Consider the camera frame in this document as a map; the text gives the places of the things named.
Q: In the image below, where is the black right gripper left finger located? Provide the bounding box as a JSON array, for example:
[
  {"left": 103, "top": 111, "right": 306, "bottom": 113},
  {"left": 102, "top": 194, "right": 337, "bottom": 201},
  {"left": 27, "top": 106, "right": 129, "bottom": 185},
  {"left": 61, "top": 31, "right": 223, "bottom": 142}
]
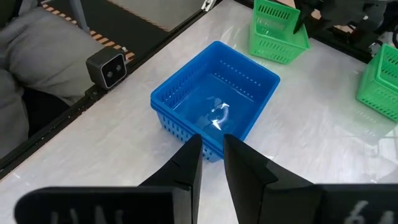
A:
[{"left": 14, "top": 134, "right": 203, "bottom": 224}]

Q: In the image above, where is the blue slotted plastic basket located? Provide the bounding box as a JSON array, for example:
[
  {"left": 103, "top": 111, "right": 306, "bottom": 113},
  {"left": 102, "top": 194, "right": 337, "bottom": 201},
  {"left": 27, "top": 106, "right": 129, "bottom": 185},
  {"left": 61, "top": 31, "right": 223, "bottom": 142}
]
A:
[
  {"left": 150, "top": 40, "right": 281, "bottom": 156},
  {"left": 150, "top": 79, "right": 280, "bottom": 163}
]

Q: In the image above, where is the grey metal leg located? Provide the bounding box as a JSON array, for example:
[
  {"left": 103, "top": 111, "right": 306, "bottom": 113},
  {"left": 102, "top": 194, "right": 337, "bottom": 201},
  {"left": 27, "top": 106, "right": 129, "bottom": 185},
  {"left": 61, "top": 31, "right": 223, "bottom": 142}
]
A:
[{"left": 68, "top": 0, "right": 91, "bottom": 34}]

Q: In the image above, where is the silver metal bracket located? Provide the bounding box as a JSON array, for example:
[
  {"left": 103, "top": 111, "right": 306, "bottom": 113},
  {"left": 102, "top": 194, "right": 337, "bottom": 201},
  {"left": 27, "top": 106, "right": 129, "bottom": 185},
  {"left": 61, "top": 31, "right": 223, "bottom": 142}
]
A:
[{"left": 201, "top": 0, "right": 217, "bottom": 12}]

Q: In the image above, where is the black boxy depth camera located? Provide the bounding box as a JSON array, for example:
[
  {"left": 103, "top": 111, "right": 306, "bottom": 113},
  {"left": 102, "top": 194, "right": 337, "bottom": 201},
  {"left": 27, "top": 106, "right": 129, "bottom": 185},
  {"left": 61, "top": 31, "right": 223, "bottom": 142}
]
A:
[{"left": 85, "top": 46, "right": 127, "bottom": 91}]

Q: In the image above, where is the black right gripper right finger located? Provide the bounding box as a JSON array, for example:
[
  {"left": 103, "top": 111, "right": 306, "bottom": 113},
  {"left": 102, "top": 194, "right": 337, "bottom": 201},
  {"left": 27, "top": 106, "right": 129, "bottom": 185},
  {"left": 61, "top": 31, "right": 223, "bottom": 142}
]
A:
[{"left": 223, "top": 134, "right": 398, "bottom": 224}]

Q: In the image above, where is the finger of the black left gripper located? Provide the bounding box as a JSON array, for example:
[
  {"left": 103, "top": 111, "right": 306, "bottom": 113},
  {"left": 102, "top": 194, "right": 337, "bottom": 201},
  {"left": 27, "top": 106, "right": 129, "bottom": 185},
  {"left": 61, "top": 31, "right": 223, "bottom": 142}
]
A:
[{"left": 293, "top": 4, "right": 315, "bottom": 34}]

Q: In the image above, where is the black mat with orange stripes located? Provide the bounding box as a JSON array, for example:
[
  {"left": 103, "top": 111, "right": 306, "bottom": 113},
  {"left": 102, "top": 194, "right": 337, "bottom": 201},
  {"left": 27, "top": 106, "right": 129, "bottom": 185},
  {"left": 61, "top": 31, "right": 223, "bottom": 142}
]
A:
[{"left": 40, "top": 0, "right": 206, "bottom": 63}]

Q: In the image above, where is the green slotted plastic basket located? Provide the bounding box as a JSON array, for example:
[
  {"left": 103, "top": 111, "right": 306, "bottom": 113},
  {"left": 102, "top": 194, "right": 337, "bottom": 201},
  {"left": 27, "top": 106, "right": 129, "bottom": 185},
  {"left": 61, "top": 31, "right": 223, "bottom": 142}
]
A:
[
  {"left": 356, "top": 42, "right": 398, "bottom": 123},
  {"left": 249, "top": 0, "right": 311, "bottom": 65}
]

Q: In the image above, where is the person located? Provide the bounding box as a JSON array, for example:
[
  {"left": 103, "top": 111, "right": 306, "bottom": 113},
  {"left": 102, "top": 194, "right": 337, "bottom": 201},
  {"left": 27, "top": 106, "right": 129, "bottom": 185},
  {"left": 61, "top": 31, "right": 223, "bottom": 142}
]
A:
[{"left": 0, "top": 0, "right": 105, "bottom": 159}]

